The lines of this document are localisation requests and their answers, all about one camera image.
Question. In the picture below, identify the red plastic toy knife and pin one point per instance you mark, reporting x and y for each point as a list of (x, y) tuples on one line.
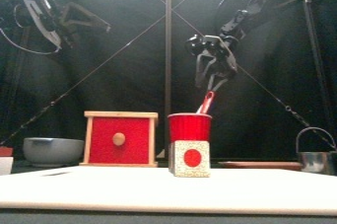
[(206, 103)]

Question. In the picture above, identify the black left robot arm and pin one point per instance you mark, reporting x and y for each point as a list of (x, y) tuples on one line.
[(9, 17)]

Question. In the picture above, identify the nori wrapped toy sushi roll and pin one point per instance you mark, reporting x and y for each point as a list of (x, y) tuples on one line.
[(191, 159)]

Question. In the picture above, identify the red plastic cup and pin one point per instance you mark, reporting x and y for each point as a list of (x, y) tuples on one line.
[(190, 126)]

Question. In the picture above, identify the white cutting board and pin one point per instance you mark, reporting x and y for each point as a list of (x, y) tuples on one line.
[(167, 191)]

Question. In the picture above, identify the grey ceramic bowl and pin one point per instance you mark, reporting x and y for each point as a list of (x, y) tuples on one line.
[(53, 152)]

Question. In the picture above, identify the red topped toy nigiri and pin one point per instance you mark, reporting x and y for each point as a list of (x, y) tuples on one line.
[(6, 160)]

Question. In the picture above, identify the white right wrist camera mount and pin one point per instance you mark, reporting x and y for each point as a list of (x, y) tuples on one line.
[(215, 41)]

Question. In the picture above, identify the grey vertical frame post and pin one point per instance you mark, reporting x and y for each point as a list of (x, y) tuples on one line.
[(168, 70)]

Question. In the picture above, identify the black slanted frame post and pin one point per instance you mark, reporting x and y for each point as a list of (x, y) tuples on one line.
[(316, 63)]

